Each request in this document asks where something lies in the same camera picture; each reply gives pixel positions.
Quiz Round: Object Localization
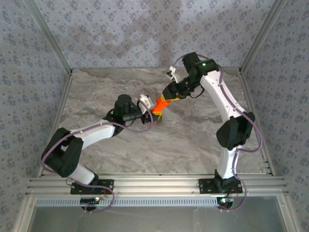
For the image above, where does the orange pill bottle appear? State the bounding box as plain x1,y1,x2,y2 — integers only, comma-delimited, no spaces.
150,96,172,115

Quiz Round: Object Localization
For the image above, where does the small circuit board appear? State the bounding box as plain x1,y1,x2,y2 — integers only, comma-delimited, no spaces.
216,197,235,205
80,197,101,204

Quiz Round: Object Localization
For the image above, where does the grey metal sheet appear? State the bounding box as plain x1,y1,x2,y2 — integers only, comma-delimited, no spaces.
26,196,290,232

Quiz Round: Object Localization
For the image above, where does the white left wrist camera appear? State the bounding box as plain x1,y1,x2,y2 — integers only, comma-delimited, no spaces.
138,94,154,111

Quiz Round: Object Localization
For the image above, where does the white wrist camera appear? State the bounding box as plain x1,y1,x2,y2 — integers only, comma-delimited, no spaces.
166,66,181,83
138,94,154,111

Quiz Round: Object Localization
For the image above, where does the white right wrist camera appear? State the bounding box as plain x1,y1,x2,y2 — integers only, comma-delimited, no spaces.
166,66,181,83

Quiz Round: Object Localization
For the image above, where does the aluminium side rail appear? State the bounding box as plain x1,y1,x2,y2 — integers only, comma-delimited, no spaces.
238,70,276,176
36,71,74,178

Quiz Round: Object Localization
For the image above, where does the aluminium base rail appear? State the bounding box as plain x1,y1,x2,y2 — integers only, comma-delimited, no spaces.
25,173,289,196

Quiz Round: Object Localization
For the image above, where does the aluminium corner post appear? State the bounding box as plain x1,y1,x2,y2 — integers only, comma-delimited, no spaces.
23,0,74,74
238,0,290,74

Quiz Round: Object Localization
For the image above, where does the grey slotted cable duct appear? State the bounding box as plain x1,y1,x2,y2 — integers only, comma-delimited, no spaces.
35,196,219,208

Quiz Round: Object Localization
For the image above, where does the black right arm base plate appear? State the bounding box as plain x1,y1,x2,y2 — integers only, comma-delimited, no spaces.
198,178,243,194

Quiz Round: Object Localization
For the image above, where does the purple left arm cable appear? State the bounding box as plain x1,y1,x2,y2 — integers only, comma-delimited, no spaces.
40,100,155,215

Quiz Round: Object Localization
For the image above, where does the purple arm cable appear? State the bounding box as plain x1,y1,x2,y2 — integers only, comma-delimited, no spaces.
40,100,155,215
171,54,264,212

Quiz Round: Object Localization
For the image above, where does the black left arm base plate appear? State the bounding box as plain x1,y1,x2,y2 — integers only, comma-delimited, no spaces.
70,179,114,195

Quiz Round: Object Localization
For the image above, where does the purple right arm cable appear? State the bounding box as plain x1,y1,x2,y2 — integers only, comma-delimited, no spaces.
171,54,264,212

